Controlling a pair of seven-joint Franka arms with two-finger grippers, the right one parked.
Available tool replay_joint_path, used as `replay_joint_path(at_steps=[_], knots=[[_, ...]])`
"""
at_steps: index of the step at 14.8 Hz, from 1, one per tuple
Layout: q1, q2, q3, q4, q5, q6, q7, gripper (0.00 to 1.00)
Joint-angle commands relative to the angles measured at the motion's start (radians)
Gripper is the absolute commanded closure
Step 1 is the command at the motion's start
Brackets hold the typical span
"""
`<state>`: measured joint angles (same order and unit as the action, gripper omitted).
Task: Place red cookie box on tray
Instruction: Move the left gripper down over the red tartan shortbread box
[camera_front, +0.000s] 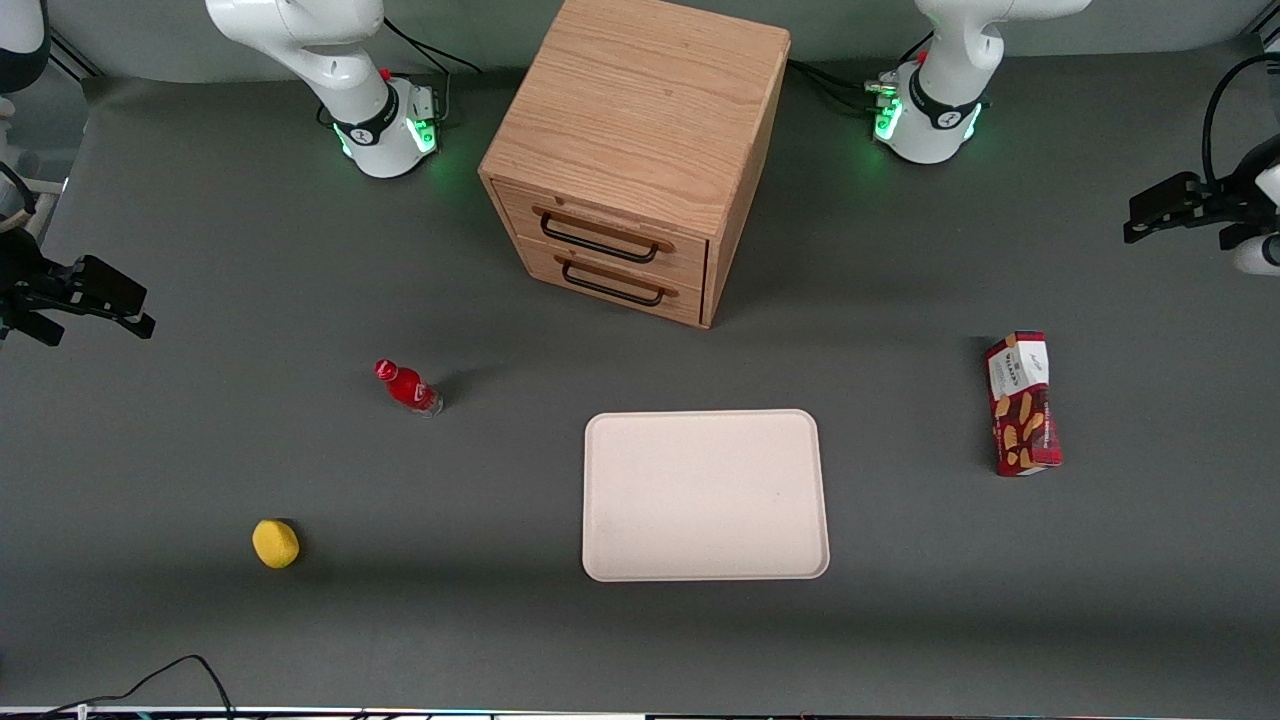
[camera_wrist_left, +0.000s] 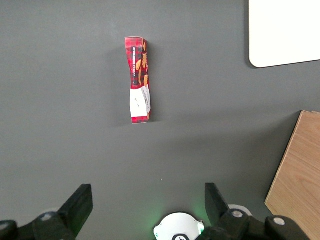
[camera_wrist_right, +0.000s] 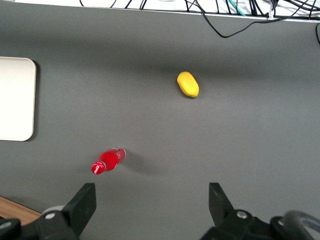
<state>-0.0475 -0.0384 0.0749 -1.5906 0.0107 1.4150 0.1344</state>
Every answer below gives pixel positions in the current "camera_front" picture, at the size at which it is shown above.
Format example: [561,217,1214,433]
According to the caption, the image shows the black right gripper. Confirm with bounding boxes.
[0,228,157,348]

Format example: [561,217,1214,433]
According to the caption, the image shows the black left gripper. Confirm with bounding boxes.
[1123,135,1280,251]

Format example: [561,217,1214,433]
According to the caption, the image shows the red cookie box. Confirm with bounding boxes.
[984,331,1064,478]

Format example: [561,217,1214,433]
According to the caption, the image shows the beige rectangular tray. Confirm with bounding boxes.
[581,409,831,583]

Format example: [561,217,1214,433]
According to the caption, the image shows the yellow lemon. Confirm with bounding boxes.
[252,518,301,570]

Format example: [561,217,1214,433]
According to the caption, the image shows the red plastic bottle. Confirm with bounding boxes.
[374,358,444,418]

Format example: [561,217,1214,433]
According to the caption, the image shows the wooden drawer cabinet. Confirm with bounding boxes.
[478,0,792,330]

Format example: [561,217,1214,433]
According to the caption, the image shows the wooden drawer with smaller front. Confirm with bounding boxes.
[517,240,705,325]

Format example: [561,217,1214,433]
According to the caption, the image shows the wooden drawer with larger front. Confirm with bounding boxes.
[492,182,710,289]

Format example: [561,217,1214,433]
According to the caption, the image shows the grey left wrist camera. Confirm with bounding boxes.
[1218,222,1280,277]

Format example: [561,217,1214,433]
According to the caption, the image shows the black left wrist cable loop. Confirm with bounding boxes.
[1202,53,1280,193]

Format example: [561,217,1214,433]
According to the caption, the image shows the black left arm base cables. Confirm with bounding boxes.
[788,33,936,117]

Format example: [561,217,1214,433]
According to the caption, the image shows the black arm base cables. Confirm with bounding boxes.
[317,17,483,129]
[788,33,936,117]

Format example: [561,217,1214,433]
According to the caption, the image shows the thin black table cable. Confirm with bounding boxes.
[40,654,237,719]

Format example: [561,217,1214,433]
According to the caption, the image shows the black right arm base cables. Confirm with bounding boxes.
[317,17,483,129]

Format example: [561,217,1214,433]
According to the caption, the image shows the black handle on larger drawer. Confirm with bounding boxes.
[539,213,663,266]

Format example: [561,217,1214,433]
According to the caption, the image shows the black handle on smaller drawer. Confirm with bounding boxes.
[560,259,668,308]

